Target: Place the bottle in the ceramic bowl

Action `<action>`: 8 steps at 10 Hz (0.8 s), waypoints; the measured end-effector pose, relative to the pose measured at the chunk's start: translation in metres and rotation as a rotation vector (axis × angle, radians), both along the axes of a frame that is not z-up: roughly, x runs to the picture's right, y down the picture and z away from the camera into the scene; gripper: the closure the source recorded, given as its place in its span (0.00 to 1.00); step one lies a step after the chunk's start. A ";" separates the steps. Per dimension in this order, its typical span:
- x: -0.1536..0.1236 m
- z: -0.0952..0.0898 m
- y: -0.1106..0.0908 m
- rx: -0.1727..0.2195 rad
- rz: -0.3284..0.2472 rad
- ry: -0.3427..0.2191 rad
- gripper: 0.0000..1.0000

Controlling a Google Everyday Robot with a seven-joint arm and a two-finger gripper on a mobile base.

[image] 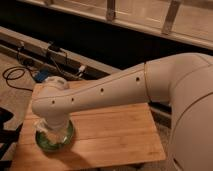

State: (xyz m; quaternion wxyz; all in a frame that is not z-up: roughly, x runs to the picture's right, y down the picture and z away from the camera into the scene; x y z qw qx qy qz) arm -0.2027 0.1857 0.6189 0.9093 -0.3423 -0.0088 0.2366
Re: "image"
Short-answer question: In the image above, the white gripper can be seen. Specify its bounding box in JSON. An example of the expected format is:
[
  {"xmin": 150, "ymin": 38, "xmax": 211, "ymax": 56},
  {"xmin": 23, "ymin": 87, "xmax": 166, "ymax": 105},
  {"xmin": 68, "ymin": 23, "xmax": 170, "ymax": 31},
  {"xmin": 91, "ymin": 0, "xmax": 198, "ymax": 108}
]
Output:
[{"xmin": 43, "ymin": 115, "xmax": 69, "ymax": 139}]

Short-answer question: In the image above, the small white bottle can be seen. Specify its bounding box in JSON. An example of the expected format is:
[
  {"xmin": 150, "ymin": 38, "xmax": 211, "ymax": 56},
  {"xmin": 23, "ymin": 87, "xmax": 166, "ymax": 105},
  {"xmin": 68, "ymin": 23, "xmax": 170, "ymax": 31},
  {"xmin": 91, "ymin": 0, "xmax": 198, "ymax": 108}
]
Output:
[{"xmin": 34, "ymin": 120, "xmax": 48, "ymax": 133}]

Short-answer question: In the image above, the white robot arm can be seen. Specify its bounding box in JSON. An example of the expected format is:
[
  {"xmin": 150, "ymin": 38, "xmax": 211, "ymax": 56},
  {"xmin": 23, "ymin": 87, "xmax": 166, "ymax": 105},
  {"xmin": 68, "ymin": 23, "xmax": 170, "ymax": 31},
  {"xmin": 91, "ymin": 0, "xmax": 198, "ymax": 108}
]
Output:
[{"xmin": 32, "ymin": 53, "xmax": 213, "ymax": 171}]

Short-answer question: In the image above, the green ceramic bowl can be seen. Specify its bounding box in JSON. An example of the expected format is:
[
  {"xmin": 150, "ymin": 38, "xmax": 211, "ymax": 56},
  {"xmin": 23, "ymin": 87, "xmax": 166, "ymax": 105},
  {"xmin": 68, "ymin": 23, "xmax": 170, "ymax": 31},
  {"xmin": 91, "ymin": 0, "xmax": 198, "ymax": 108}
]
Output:
[{"xmin": 35, "ymin": 121, "xmax": 74, "ymax": 152}]

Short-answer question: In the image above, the blue power adapter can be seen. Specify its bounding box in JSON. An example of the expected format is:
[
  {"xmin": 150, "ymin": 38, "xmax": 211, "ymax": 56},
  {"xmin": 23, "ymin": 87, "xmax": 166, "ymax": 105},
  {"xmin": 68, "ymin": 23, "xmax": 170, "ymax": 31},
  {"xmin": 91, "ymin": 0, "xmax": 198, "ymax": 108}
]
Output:
[{"xmin": 34, "ymin": 70, "xmax": 50, "ymax": 83}]

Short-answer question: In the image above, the wooden board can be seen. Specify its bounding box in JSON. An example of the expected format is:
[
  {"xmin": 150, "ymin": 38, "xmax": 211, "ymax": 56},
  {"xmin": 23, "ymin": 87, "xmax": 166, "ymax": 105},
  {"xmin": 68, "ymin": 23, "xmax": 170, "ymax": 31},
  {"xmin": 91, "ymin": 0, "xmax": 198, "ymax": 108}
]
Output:
[{"xmin": 10, "ymin": 79, "xmax": 167, "ymax": 171}]

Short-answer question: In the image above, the black object at left edge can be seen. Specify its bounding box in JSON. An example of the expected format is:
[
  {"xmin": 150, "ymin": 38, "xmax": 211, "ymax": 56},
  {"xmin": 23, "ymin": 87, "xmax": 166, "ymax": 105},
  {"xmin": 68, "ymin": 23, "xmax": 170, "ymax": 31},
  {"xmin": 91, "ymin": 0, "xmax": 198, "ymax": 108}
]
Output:
[{"xmin": 0, "ymin": 107, "xmax": 22, "ymax": 171}]

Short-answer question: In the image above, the white cable plug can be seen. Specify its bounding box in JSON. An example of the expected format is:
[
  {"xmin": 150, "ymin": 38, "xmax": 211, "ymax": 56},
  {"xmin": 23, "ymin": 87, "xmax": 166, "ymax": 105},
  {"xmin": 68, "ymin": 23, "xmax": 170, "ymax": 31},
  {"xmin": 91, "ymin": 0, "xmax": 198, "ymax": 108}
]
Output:
[{"xmin": 77, "ymin": 65, "xmax": 86, "ymax": 74}]

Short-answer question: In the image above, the black cable loop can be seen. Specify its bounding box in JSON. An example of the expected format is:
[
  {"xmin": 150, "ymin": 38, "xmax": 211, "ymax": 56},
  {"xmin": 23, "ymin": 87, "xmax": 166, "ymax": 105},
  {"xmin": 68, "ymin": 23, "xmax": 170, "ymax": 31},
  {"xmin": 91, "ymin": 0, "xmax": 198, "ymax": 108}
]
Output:
[{"xmin": 2, "ymin": 65, "xmax": 36, "ymax": 93}]

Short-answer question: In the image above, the metal rail beam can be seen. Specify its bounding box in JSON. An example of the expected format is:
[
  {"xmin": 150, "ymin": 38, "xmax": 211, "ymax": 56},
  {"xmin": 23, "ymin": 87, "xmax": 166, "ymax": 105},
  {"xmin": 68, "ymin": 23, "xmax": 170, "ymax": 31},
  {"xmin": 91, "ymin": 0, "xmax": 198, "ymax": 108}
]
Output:
[{"xmin": 0, "ymin": 25, "xmax": 173, "ymax": 118}]

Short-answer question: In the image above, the black clamp on rail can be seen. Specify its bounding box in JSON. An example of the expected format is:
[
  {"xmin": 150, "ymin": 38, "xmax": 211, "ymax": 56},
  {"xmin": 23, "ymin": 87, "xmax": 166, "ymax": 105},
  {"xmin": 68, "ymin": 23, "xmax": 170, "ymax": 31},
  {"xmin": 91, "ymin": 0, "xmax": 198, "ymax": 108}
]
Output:
[{"xmin": 46, "ymin": 42, "xmax": 67, "ymax": 57}]

